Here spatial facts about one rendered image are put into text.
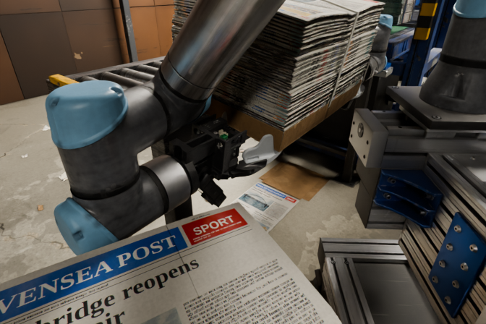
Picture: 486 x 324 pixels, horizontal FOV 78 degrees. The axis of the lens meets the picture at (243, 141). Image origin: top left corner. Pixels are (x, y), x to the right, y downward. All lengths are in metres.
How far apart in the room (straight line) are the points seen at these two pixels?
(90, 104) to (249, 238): 0.20
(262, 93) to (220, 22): 0.22
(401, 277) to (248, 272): 0.93
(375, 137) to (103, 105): 0.54
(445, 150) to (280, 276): 0.56
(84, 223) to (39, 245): 1.34
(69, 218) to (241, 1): 0.28
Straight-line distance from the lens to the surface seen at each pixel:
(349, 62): 0.70
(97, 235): 0.37
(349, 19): 0.63
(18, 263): 1.66
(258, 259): 0.28
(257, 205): 1.63
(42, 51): 3.81
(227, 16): 0.32
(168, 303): 0.26
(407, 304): 1.12
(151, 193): 0.39
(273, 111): 0.51
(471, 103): 0.74
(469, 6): 0.73
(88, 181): 0.35
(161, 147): 0.60
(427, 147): 0.74
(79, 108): 0.31
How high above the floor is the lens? 1.04
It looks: 28 degrees down
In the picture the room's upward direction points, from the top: straight up
